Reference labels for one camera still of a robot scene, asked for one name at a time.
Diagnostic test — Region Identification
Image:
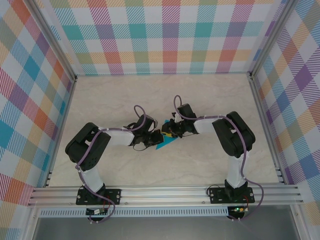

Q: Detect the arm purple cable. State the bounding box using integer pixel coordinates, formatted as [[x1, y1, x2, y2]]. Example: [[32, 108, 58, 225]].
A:
[[74, 104, 148, 224], [173, 94, 265, 222]]

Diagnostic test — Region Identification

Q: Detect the grey metal panel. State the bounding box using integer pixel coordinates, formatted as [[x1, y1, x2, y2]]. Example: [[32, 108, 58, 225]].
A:
[[32, 216, 301, 240]]

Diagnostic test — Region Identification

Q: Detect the aluminium frame leg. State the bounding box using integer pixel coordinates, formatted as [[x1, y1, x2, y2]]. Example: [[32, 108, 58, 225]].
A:
[[22, 206, 40, 240], [289, 205, 307, 240]]

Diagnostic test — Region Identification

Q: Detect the aluminium table side rail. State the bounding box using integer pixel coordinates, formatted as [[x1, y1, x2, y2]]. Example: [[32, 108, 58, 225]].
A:
[[43, 78, 77, 188], [248, 73, 288, 186]]

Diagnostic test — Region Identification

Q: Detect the left gripper thin black cable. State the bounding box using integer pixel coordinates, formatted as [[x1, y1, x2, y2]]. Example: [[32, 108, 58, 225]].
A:
[[131, 143, 151, 152]]

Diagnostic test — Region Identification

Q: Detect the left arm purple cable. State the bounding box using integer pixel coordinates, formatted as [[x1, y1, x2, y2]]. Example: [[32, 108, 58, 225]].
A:
[[74, 104, 148, 224]]

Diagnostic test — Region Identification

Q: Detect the right base thin black cable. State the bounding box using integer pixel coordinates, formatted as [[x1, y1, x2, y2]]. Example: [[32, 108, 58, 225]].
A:
[[206, 181, 227, 197]]

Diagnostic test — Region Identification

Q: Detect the long aluminium base rail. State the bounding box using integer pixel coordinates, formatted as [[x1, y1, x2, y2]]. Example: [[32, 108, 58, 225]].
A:
[[27, 184, 305, 208]]

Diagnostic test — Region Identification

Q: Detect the blue square paper sheet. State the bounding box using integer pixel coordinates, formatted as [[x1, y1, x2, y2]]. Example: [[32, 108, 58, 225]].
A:
[[154, 119, 179, 151]]

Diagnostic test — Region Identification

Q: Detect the perforated white cable tray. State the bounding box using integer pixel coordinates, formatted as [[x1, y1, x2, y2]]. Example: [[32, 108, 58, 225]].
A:
[[37, 209, 230, 218]]

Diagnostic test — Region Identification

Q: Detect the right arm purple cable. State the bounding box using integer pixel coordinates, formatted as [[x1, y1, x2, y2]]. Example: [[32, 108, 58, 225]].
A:
[[173, 94, 265, 222]]

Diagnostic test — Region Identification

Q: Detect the aluminium frame post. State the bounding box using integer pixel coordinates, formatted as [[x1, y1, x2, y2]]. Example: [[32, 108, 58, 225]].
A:
[[26, 0, 78, 82], [248, 0, 297, 78]]

